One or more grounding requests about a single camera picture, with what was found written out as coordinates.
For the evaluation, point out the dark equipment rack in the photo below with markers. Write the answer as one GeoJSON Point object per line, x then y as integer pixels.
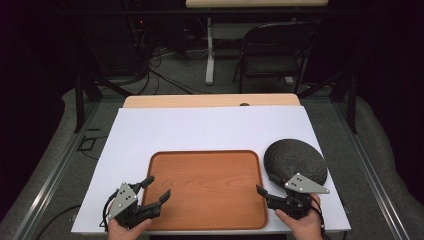
{"type": "Point", "coordinates": [130, 43]}

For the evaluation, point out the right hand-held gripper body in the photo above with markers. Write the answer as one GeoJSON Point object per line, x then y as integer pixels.
{"type": "Point", "coordinates": [301, 186]}

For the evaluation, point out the beige tabletop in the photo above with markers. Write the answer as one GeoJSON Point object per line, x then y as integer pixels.
{"type": "Point", "coordinates": [256, 3]}

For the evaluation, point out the white table leg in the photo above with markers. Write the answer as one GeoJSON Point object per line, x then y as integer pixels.
{"type": "Point", "coordinates": [209, 53]}

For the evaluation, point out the light wooden table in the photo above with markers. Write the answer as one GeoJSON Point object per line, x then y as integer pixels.
{"type": "Point", "coordinates": [200, 100]}

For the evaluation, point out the person's right hand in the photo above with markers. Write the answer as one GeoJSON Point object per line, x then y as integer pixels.
{"type": "Point", "coordinates": [304, 228]}

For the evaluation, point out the black metal stand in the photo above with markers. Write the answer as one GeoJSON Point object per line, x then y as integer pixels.
{"type": "Point", "coordinates": [79, 106]}
{"type": "Point", "coordinates": [351, 103]}

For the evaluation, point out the black folding chair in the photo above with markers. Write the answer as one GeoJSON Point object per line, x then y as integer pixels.
{"type": "Point", "coordinates": [276, 65]}

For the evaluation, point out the white board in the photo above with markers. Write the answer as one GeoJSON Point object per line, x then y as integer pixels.
{"type": "Point", "coordinates": [206, 128]}

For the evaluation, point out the grey metal rail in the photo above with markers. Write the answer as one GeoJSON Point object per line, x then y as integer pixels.
{"type": "Point", "coordinates": [370, 173]}
{"type": "Point", "coordinates": [56, 166]}

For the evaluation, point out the brown wooden tray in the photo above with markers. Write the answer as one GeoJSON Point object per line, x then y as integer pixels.
{"type": "Point", "coordinates": [206, 186]}

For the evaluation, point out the person's left hand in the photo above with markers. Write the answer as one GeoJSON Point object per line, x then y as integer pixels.
{"type": "Point", "coordinates": [127, 230]}

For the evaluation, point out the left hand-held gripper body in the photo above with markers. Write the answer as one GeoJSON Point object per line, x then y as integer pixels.
{"type": "Point", "coordinates": [122, 200]}

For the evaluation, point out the dark grey round plate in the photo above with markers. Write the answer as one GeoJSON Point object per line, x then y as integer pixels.
{"type": "Point", "coordinates": [293, 156]}

